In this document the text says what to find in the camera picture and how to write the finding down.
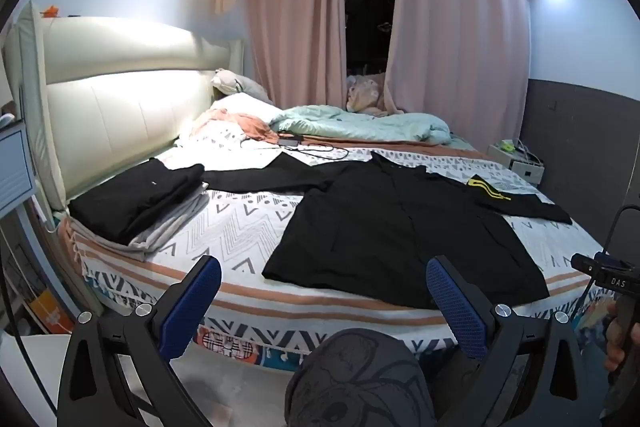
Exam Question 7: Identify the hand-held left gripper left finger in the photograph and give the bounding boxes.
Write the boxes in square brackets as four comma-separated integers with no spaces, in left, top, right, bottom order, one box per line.
[56,255,222,427]

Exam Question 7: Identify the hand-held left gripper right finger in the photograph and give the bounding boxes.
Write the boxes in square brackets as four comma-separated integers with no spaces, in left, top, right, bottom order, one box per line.
[426,255,606,427]

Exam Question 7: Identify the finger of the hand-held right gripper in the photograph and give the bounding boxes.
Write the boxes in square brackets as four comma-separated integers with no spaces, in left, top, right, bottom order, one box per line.
[571,253,606,278]

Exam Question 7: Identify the large black jacket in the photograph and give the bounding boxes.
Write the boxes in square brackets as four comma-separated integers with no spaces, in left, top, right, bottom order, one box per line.
[202,152,573,310]

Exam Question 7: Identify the person's right hand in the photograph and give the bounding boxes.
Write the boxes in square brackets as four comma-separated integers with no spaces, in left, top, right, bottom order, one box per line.
[603,302,640,375]

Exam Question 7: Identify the folded grey garment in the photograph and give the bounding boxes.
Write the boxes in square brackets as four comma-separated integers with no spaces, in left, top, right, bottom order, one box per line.
[117,192,211,255]

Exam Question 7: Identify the white patterned blanket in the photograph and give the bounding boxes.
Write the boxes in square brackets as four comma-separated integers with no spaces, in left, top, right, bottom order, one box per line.
[57,134,606,358]

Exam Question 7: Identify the white nightstand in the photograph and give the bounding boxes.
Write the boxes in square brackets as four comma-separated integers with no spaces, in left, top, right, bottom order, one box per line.
[487,139,546,188]

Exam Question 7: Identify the folded black garment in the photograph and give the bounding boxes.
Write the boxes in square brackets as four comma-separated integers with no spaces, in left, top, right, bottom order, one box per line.
[67,158,206,245]

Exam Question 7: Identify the person's leg in printed trousers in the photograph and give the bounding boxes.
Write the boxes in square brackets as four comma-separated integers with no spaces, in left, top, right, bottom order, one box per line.
[284,328,436,427]

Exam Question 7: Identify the orange box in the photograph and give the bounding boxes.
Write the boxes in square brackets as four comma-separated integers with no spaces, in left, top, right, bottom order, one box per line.
[30,289,68,333]

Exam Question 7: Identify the salmon pink cloth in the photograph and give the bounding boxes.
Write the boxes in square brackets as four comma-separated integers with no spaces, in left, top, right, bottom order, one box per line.
[192,109,281,142]

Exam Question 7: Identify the white pillow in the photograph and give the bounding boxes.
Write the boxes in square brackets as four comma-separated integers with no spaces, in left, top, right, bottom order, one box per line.
[177,94,283,148]

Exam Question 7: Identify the cream padded headboard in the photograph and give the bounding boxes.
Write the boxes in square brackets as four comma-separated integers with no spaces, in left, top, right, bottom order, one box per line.
[2,0,246,212]

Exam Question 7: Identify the mint green duvet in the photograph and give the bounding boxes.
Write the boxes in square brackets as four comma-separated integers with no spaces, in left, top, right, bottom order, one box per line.
[270,104,476,150]

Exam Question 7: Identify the grey plush toy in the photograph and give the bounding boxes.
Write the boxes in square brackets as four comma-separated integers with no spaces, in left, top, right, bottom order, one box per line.
[210,68,273,102]

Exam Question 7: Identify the beige plush toy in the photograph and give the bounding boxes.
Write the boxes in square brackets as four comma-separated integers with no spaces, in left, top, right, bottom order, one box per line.
[345,74,396,115]

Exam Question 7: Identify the pink curtain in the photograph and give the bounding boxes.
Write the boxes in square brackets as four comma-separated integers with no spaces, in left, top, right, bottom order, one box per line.
[385,0,531,152]
[242,0,348,110]

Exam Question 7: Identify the dark window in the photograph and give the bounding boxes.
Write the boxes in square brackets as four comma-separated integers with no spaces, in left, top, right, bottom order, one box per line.
[342,0,398,78]

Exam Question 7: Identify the black charger cable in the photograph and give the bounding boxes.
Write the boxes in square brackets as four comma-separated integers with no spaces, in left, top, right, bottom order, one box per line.
[240,134,351,162]

